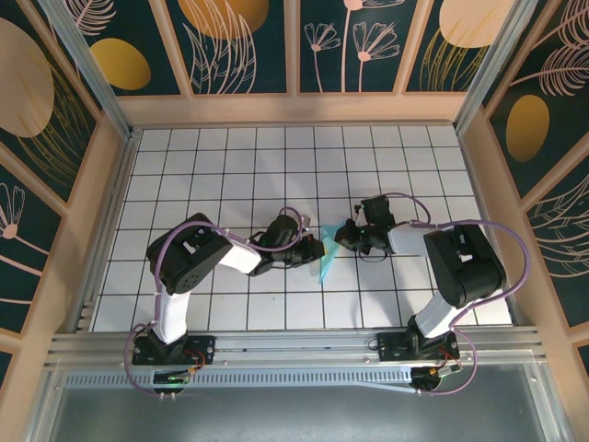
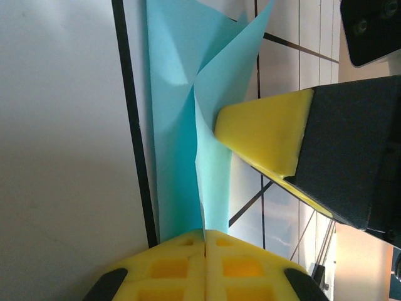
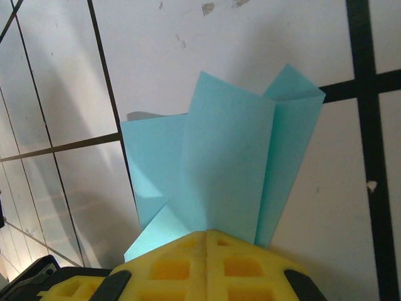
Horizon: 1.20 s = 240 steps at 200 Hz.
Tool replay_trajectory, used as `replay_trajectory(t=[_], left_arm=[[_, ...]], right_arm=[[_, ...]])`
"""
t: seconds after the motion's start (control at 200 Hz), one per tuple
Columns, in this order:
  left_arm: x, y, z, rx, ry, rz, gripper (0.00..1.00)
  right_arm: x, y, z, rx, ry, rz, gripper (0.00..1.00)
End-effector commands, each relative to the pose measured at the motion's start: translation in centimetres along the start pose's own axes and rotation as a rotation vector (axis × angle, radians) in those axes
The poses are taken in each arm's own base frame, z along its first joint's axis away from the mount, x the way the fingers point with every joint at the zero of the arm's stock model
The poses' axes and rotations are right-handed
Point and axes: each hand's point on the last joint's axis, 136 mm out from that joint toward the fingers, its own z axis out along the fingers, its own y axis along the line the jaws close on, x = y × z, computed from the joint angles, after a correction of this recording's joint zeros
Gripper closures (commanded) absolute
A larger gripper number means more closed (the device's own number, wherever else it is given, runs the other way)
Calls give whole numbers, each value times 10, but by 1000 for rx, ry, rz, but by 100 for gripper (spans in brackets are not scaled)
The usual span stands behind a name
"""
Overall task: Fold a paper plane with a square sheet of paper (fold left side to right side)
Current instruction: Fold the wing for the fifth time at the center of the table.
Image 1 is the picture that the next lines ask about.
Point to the light blue cloth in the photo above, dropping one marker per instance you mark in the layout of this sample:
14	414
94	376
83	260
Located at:
326	269

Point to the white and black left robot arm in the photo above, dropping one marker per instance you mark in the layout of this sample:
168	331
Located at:
188	258

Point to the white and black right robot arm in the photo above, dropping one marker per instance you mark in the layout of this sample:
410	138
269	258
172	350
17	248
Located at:
465	262

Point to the small controller board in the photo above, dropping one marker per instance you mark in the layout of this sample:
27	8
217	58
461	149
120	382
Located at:
170	379
432	374

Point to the grey metal plate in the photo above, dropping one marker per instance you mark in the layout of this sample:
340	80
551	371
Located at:
294	419

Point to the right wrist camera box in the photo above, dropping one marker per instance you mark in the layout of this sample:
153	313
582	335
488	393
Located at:
358	210

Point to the long aluminium mounting rail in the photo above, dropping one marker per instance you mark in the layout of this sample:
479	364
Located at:
294	343

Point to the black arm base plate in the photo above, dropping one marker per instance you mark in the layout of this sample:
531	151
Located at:
391	347
202	347

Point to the aluminium table side rail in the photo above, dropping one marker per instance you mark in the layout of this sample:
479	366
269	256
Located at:
109	221

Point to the aluminium frame post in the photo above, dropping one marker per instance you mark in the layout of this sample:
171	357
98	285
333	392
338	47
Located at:
496	64
85	64

